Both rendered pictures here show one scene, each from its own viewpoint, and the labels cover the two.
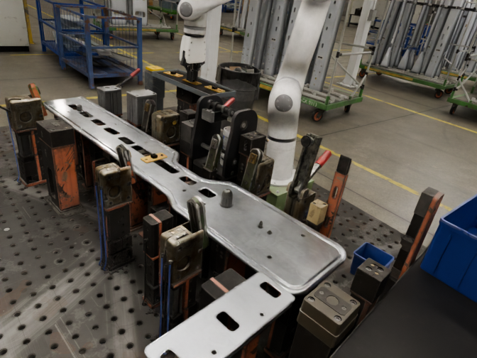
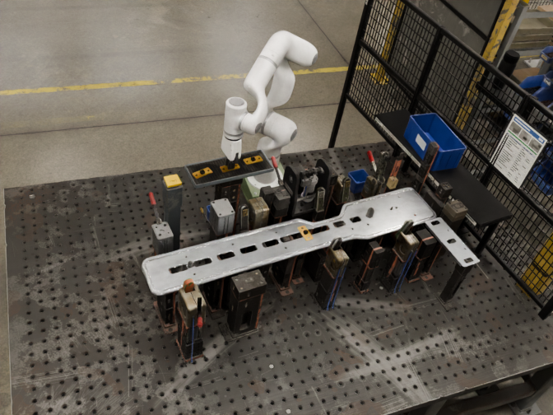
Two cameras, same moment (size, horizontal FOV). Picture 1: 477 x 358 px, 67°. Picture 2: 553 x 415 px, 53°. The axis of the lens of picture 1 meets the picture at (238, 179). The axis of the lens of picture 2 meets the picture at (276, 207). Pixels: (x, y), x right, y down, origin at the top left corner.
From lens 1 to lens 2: 2.43 m
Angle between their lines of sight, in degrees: 60
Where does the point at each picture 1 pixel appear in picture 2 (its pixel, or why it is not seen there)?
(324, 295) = (455, 207)
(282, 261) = (417, 212)
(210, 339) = (459, 248)
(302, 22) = (290, 78)
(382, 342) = (468, 203)
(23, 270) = (324, 352)
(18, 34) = not seen: outside the picture
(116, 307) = (364, 306)
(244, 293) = (437, 230)
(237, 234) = (397, 220)
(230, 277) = (422, 234)
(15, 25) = not seen: outside the picture
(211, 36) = not seen: outside the picture
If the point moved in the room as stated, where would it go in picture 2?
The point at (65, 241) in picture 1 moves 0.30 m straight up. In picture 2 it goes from (295, 328) to (307, 286)
